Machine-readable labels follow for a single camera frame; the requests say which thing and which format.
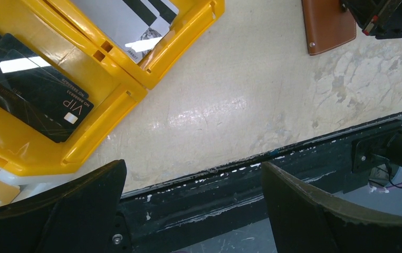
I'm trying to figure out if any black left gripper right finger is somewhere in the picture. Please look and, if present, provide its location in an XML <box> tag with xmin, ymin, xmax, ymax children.
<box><xmin>261</xmin><ymin>162</ymin><xmax>402</xmax><ymax>252</ymax></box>

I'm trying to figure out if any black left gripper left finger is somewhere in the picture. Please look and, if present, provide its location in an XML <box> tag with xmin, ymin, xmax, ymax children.
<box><xmin>0</xmin><ymin>160</ymin><xmax>127</xmax><ymax>252</ymax></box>

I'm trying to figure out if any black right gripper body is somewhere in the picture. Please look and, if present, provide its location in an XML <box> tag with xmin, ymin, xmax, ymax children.
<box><xmin>341</xmin><ymin>0</ymin><xmax>402</xmax><ymax>40</ymax></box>

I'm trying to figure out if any brown leather card holder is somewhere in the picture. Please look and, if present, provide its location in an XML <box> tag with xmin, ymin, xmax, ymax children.
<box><xmin>302</xmin><ymin>0</ymin><xmax>356</xmax><ymax>56</ymax></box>

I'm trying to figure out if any white bin with gold cards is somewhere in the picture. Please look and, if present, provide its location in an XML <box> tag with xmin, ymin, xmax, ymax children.
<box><xmin>0</xmin><ymin>168</ymin><xmax>73</xmax><ymax>207</ymax></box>

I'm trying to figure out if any yellow bin with black cards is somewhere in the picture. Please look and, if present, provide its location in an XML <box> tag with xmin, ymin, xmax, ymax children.
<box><xmin>0</xmin><ymin>1</ymin><xmax>147</xmax><ymax>177</ymax></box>

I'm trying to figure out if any top black VIP card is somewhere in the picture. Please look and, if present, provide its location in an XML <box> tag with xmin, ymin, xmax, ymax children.
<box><xmin>0</xmin><ymin>49</ymin><xmax>94</xmax><ymax>143</ymax></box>

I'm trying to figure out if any yellow bin with silver cards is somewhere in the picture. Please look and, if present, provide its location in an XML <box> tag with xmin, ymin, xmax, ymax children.
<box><xmin>51</xmin><ymin>1</ymin><xmax>225</xmax><ymax>89</ymax></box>

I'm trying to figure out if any top silver magnetic stripe card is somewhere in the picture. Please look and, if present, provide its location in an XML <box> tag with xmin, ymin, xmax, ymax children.
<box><xmin>72</xmin><ymin>0</ymin><xmax>179</xmax><ymax>63</ymax></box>

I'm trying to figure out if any black metal base rail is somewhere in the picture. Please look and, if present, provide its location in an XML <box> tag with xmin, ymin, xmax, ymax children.
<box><xmin>107</xmin><ymin>112</ymin><xmax>402</xmax><ymax>252</ymax></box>

